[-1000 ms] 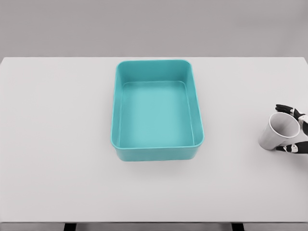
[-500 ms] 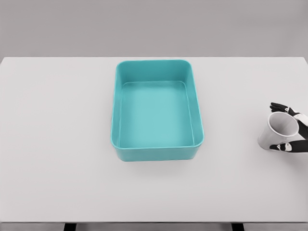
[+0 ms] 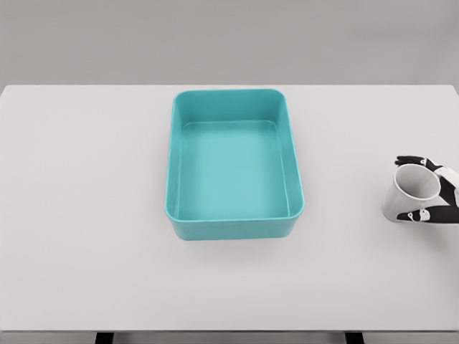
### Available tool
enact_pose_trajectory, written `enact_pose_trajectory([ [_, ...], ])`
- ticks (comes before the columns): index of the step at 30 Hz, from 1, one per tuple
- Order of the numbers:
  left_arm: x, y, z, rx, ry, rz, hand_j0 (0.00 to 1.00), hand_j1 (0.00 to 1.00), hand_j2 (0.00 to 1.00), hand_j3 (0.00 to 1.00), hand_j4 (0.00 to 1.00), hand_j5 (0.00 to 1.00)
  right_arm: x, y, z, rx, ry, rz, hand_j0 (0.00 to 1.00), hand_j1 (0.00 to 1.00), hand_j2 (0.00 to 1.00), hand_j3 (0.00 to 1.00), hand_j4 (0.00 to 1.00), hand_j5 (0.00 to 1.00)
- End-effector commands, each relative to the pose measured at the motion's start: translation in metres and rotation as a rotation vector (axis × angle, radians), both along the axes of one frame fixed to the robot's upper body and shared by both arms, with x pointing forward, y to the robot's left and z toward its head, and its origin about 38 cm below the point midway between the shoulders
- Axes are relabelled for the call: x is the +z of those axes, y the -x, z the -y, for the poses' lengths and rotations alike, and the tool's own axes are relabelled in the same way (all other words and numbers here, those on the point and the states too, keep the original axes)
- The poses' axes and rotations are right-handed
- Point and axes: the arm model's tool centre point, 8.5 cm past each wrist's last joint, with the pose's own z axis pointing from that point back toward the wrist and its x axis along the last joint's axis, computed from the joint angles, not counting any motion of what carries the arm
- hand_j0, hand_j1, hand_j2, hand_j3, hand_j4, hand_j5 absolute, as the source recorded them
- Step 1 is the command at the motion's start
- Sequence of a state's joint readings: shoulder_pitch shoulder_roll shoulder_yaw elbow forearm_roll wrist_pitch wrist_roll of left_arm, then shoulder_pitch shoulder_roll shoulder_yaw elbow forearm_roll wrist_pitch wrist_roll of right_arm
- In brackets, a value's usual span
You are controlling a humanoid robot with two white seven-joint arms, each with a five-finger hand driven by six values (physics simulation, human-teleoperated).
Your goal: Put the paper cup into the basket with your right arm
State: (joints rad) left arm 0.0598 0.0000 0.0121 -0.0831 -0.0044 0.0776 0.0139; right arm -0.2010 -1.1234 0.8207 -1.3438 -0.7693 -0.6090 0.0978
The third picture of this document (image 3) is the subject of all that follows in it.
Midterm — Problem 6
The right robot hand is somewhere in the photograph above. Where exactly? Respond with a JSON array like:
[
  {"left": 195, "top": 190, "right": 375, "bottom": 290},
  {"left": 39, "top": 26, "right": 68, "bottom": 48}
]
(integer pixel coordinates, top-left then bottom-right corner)
[{"left": 394, "top": 155, "right": 459, "bottom": 226}]

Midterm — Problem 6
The white paper cup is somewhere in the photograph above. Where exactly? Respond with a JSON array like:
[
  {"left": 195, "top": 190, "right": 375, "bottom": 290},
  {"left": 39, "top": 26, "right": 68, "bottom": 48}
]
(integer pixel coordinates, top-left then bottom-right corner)
[{"left": 381, "top": 163, "right": 441, "bottom": 223}]

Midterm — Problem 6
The teal rectangular plastic basket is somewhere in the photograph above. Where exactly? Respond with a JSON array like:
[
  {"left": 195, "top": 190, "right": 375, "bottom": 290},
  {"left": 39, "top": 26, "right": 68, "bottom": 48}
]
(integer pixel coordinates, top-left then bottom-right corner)
[{"left": 164, "top": 88, "right": 306, "bottom": 242}]

